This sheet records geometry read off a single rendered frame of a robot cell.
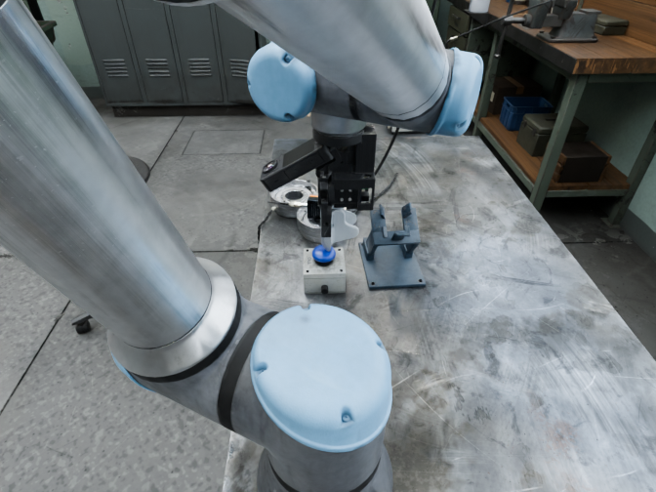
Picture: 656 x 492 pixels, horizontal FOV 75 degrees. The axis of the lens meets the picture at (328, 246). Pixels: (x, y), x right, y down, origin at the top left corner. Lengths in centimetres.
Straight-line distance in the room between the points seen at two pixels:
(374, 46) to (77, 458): 154
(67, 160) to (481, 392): 55
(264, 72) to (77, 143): 24
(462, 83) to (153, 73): 349
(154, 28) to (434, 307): 326
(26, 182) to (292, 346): 22
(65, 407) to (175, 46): 269
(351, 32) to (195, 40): 344
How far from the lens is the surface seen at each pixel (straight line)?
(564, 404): 68
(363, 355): 36
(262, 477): 51
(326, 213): 62
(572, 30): 241
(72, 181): 25
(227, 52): 360
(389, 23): 23
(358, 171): 62
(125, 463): 157
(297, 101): 43
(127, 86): 390
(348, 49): 22
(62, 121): 24
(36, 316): 216
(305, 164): 61
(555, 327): 77
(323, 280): 71
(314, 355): 36
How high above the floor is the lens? 131
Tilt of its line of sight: 38 degrees down
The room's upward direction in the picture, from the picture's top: straight up
